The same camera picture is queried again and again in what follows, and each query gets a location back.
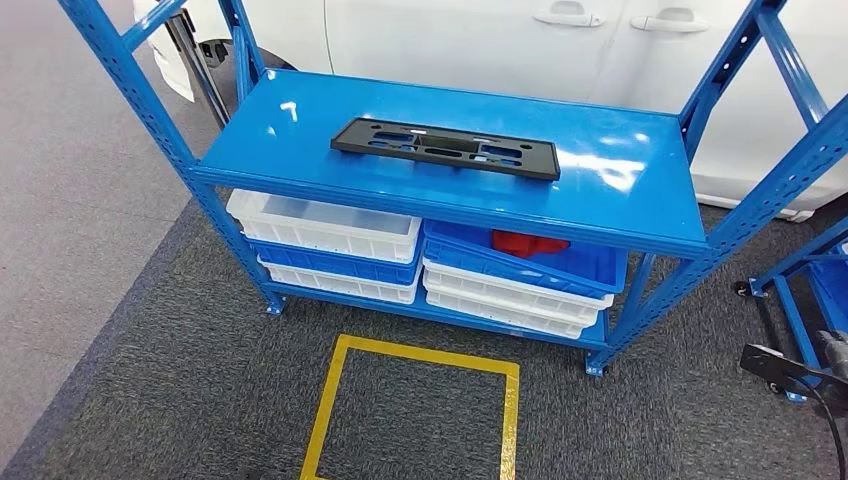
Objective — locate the blue plastic bin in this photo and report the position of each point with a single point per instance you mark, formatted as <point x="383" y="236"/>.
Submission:
<point x="833" y="291"/>
<point x="328" y="265"/>
<point x="500" y="266"/>

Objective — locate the grey metal stand pole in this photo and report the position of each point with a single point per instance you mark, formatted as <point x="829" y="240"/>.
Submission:
<point x="202" y="79"/>

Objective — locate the yellow tape square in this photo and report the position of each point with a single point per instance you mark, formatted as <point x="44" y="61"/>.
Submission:
<point x="424" y="354"/>

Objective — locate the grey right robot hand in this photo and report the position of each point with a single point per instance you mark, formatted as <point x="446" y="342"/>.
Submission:
<point x="836" y="354"/>

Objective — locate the black plastic plate part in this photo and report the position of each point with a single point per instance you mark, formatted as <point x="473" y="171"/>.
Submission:
<point x="544" y="162"/>

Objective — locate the blue metal shelf rack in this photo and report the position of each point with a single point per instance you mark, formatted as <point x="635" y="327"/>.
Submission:
<point x="291" y="149"/>

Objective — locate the red object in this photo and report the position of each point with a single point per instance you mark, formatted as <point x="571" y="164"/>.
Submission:
<point x="526" y="244"/>

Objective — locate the clear white plastic bin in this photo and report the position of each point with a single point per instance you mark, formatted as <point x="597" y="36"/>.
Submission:
<point x="311" y="235"/>

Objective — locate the blue wheeled rack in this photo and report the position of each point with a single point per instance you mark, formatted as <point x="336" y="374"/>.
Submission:
<point x="788" y="324"/>

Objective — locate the white car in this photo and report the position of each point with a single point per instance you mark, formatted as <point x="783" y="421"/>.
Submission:
<point x="464" y="36"/>

